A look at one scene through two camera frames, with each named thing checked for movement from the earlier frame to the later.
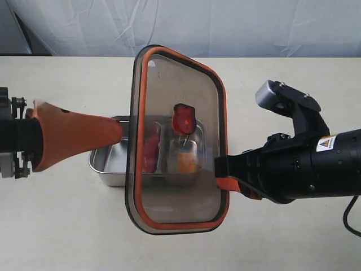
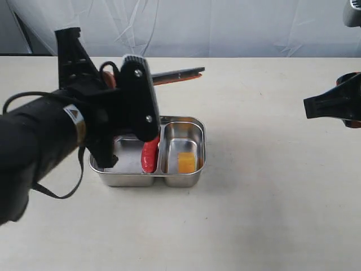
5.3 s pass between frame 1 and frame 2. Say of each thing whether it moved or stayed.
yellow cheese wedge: stayed
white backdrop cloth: stayed
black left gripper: moved
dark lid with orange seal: moved
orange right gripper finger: moved
